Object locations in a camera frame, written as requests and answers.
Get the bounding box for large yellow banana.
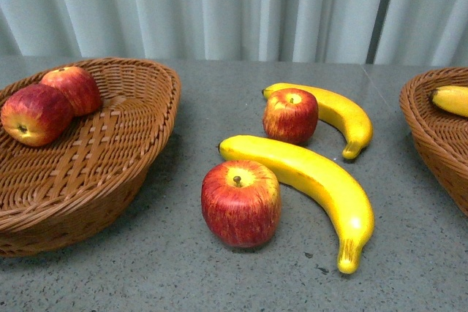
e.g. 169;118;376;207
218;135;374;274

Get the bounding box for red apple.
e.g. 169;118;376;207
200;160;282;248
263;88;319;145
1;84;75;147
40;66;102;117

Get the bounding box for far yellow banana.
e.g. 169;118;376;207
262;83;374;160

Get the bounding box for pale pleated curtain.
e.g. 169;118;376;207
1;0;467;66

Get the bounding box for right brown wicker basket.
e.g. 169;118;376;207
399;67;467;214

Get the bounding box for yellow banana in basket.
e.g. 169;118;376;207
429;85;468;118

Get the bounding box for left brown wicker basket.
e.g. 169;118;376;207
1;57;181;257

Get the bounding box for brown wicker basket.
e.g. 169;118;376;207
399;67;467;214
1;57;181;257

